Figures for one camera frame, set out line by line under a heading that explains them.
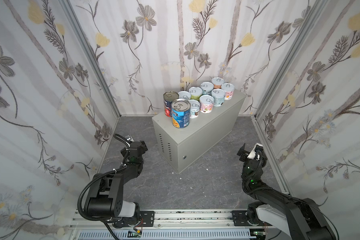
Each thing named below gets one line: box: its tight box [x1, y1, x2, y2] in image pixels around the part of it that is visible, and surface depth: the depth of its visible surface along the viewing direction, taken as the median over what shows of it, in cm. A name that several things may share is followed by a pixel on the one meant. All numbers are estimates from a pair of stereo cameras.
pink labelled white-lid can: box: [199, 94, 215, 114], surface depth 74 cm
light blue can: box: [211, 88, 226, 107], surface depth 78 cm
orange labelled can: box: [211, 77, 225, 89], surface depth 85 cm
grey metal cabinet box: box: [152, 90, 247, 174], surface depth 75 cm
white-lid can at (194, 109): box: [188, 99, 201, 119], surface depth 72 cm
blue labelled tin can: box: [171, 98, 191, 129], surface depth 65 cm
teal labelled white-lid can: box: [200, 81, 214, 95], surface depth 82 cm
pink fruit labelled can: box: [221, 83, 235, 101], surface depth 81 cm
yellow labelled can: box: [178, 91, 191, 100], surface depth 76 cm
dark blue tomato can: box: [163, 91, 179, 118], surface depth 69 cm
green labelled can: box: [188, 86, 203, 101], surface depth 78 cm
